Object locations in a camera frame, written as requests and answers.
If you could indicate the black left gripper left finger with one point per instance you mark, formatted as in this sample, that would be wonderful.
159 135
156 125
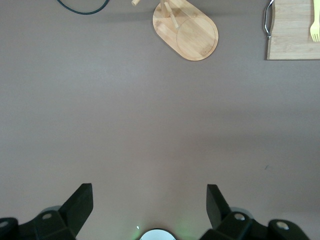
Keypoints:
72 215

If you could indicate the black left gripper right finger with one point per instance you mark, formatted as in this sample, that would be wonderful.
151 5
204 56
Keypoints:
220 217

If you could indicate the wooden cup rack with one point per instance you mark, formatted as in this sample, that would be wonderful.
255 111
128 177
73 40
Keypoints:
195 37

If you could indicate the yellow plastic fork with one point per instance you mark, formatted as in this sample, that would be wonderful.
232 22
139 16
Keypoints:
314 30

